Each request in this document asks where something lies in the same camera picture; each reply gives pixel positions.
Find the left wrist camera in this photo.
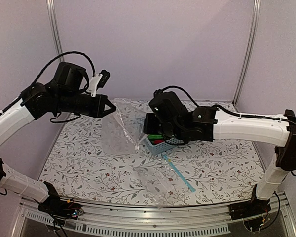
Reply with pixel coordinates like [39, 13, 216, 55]
[87, 70, 111, 97]

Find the left aluminium frame post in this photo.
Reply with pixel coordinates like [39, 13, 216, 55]
[46, 0, 63, 55]

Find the smooth green cucumber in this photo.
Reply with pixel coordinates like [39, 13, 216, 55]
[148, 134, 163, 140]

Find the red chili pepper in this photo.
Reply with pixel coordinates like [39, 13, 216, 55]
[152, 140, 164, 145]

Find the clear blue zipper bag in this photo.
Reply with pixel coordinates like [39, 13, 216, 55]
[133, 153, 196, 208]

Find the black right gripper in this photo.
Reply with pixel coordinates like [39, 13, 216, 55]
[143, 112, 184, 140]

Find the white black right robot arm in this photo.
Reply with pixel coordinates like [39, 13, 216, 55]
[143, 86, 296, 219]

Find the clear pink zipper bag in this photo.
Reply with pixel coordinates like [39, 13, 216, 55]
[101, 98, 147, 154]

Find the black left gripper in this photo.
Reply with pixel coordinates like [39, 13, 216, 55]
[56, 90, 116, 118]

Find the light blue plastic basket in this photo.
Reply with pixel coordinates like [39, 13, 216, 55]
[144, 136, 184, 155]

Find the small circuit board with wires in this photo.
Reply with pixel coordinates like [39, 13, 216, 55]
[63, 198, 84, 219]

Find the right aluminium frame post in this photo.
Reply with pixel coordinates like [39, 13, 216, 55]
[232, 0, 261, 106]

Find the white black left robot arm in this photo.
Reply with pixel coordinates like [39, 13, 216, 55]
[0, 62, 116, 218]

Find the front aluminium rail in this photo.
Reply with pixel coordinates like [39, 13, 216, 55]
[13, 193, 296, 237]

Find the aluminium frame post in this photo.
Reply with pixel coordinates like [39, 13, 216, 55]
[46, 0, 63, 55]
[232, 0, 261, 106]

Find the floral patterned table mat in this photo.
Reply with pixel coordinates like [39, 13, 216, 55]
[36, 99, 271, 206]

